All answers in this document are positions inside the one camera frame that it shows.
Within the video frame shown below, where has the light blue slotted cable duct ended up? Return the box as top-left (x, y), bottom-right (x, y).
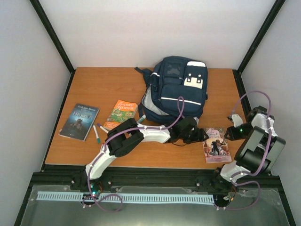
top-left (36, 191), bottom-right (214, 205)

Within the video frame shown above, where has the black corner post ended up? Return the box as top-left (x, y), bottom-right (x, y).
top-left (237, 0), bottom-right (286, 71)
top-left (29, 0), bottom-right (76, 73)

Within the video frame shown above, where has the black right corner post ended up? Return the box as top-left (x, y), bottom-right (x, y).
top-left (237, 0), bottom-right (286, 71)

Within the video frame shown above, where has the dark blue Heights book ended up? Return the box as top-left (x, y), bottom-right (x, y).
top-left (59, 103), bottom-right (99, 141)

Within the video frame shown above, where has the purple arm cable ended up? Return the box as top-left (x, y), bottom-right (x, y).
top-left (215, 91), bottom-right (272, 210)
top-left (87, 96), bottom-right (185, 212)

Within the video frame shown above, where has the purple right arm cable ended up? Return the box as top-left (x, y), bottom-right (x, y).
top-left (215, 91), bottom-right (272, 210)

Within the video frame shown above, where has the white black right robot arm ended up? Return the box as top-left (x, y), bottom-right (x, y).
top-left (210, 106), bottom-right (286, 192)

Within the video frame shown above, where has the black aluminium frame rail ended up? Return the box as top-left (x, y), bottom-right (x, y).
top-left (30, 164), bottom-right (282, 191)

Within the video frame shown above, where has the orange Treehouse book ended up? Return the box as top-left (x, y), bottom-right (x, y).
top-left (103, 100), bottom-right (138, 130)

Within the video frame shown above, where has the black left corner post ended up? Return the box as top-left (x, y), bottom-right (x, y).
top-left (29, 0), bottom-right (76, 73)

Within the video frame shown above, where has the green white glue stick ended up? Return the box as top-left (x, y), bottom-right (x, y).
top-left (137, 115), bottom-right (146, 123)

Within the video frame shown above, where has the purple capped white marker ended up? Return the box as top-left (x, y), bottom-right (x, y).
top-left (97, 123), bottom-right (109, 134)

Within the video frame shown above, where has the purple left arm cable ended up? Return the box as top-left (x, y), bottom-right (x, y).
top-left (87, 96), bottom-right (185, 212)

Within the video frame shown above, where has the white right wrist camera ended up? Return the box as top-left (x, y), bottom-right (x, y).
top-left (228, 113), bottom-right (244, 128)

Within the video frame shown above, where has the navy blue student backpack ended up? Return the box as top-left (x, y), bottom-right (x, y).
top-left (135, 56), bottom-right (208, 124)

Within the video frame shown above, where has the green capped white marker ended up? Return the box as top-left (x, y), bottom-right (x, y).
top-left (93, 125), bottom-right (101, 144)

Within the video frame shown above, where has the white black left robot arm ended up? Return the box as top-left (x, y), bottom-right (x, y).
top-left (81, 117), bottom-right (209, 190)

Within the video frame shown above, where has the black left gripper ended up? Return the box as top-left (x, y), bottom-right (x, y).
top-left (180, 128), bottom-right (208, 145)

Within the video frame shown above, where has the pink Taming Shrew book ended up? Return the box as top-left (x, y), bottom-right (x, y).
top-left (203, 127), bottom-right (232, 163)

